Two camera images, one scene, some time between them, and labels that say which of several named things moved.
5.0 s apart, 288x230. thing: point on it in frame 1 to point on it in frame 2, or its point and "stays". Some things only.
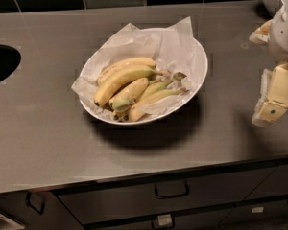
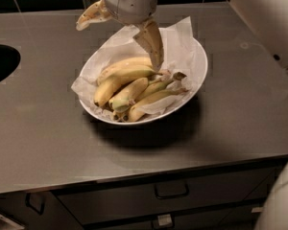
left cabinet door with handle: [35, 210] stays
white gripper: [285, 29] to [130, 2]
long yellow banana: [120, 78] stays
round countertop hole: [5, 59] stays
